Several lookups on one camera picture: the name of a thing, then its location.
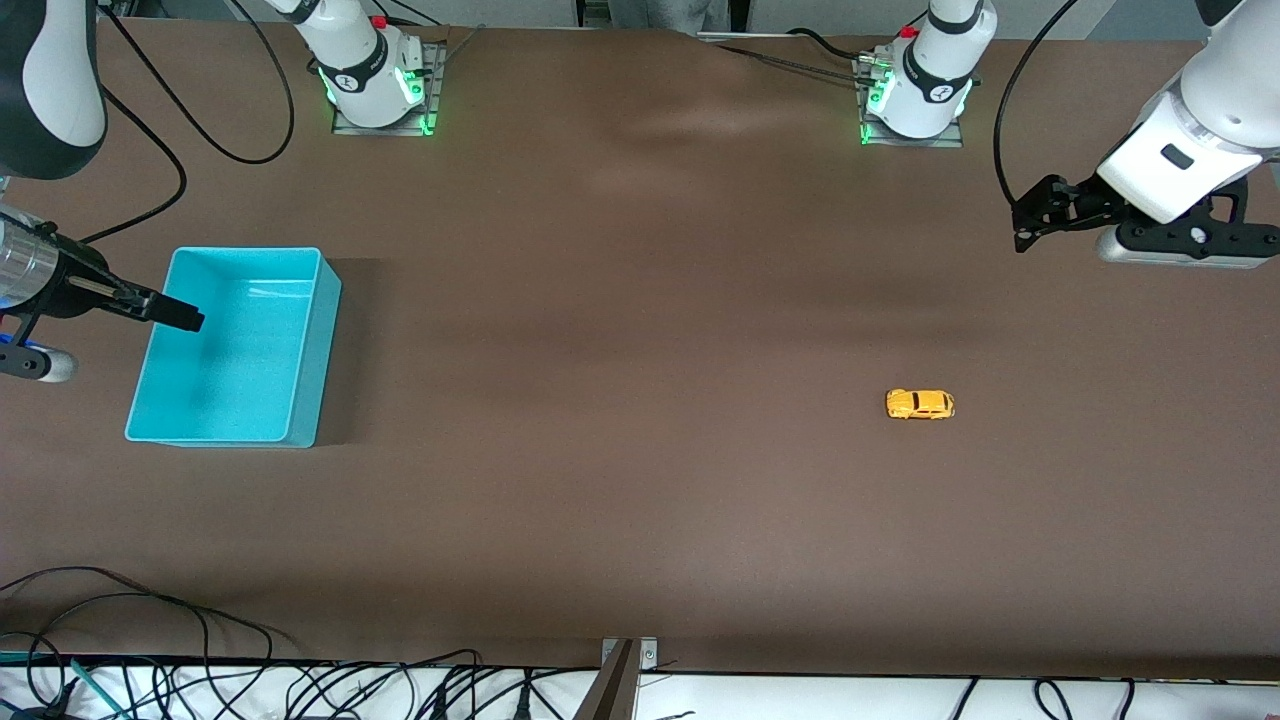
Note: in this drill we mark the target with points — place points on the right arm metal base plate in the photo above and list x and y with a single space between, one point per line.
425 70

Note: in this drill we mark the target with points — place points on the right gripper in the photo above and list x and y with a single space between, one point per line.
72 279

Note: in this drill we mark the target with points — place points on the turquoise plastic bin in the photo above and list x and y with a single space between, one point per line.
230 370

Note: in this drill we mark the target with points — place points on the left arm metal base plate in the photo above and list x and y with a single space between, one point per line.
915 140

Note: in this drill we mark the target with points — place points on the silver table edge bracket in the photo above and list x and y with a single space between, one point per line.
648 655

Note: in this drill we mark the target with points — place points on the yellow beetle toy car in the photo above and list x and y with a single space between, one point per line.
925 404

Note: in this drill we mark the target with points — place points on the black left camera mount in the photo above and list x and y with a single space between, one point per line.
1200 237

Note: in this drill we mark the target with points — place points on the dark grey metal bar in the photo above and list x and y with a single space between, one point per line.
610 695

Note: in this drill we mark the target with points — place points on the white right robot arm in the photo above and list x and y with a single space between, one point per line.
60 90

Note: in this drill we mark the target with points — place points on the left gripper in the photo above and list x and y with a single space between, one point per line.
1078 201

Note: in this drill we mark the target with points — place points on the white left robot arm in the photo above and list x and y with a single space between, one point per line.
935 80

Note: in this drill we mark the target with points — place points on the person in grey trousers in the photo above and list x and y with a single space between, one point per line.
670 12

